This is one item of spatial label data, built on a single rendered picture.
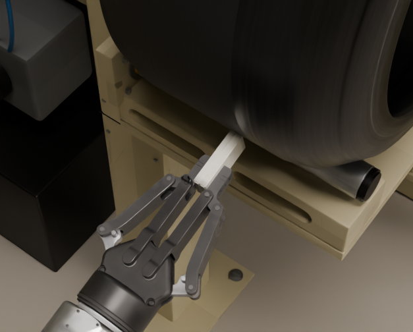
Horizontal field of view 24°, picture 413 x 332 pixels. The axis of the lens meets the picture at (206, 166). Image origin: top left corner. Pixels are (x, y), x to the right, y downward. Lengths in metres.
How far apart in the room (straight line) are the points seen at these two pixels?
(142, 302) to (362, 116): 0.28
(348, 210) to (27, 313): 1.07
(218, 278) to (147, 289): 1.13
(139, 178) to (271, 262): 0.57
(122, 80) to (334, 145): 0.40
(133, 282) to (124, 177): 0.72
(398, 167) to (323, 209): 0.16
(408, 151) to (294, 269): 0.85
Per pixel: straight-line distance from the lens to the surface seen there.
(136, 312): 0.94
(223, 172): 0.99
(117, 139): 1.59
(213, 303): 2.05
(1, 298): 2.12
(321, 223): 1.18
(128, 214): 0.99
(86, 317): 0.94
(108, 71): 1.22
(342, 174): 1.13
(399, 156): 1.30
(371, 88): 0.88
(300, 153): 0.94
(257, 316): 2.05
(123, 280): 0.97
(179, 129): 1.23
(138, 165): 1.61
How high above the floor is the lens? 1.83
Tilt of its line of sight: 54 degrees down
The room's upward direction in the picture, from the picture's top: straight up
